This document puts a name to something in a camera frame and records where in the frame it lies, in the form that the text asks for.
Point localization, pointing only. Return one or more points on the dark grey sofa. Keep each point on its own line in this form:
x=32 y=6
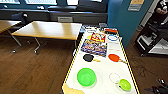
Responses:
x=86 y=13

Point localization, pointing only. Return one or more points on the red ping pong paddle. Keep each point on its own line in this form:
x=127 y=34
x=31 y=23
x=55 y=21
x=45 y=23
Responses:
x=114 y=57

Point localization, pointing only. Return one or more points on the lime green bowl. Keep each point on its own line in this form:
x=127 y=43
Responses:
x=125 y=85

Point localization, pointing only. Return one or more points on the black wheeled cart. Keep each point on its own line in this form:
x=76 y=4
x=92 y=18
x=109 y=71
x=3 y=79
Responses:
x=155 y=38

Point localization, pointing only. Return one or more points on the bright green bowl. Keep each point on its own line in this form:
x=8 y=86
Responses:
x=86 y=77

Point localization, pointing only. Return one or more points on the black chair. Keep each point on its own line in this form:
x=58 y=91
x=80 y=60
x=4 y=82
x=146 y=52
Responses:
x=20 y=16

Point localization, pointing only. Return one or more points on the red flat item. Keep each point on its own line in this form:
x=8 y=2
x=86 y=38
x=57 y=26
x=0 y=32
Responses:
x=111 y=31

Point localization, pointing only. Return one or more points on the colourful snack box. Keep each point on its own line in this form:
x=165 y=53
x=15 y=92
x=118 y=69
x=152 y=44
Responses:
x=94 y=47

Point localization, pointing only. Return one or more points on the white plastic crate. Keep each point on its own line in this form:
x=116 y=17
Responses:
x=143 y=41

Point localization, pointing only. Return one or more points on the red yellow game box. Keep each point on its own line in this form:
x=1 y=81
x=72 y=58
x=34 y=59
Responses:
x=98 y=36

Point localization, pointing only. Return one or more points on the light wooden table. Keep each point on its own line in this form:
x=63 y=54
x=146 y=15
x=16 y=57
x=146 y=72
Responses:
x=6 y=25

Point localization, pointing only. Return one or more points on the black ping pong paddle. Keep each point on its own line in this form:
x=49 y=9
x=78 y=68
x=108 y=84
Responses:
x=88 y=57

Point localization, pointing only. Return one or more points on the light grey rectangular panel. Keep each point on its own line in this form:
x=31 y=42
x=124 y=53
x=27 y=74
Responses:
x=65 y=19

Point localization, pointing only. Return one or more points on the white blue-rimmed bowl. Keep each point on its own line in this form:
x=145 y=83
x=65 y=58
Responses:
x=113 y=37

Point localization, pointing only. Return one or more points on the long wooden table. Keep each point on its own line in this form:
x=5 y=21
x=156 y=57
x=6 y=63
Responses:
x=50 y=30

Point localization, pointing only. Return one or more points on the yellow wall sign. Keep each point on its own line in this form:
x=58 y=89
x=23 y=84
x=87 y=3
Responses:
x=136 y=5

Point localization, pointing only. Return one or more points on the grey clutter pile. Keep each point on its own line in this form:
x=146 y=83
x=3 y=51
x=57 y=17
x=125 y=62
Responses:
x=103 y=25

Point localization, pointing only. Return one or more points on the bright window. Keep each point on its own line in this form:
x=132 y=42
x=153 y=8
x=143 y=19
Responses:
x=71 y=1
x=10 y=1
x=40 y=1

